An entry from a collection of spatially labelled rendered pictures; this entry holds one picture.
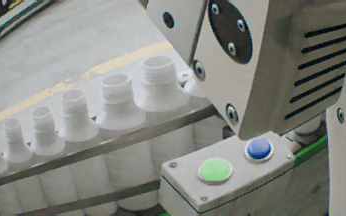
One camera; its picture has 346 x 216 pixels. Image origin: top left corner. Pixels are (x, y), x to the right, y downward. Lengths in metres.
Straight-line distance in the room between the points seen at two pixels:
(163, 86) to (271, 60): 0.86
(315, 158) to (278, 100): 0.99
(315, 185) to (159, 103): 0.32
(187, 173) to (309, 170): 0.33
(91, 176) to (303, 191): 0.35
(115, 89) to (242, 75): 0.81
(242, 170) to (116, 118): 0.17
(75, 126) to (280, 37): 0.84
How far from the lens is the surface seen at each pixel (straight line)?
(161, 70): 1.34
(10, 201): 1.27
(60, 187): 1.30
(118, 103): 1.32
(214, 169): 1.21
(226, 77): 0.53
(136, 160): 1.34
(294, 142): 1.50
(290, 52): 0.49
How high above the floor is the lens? 1.69
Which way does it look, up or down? 25 degrees down
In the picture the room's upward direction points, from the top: 7 degrees counter-clockwise
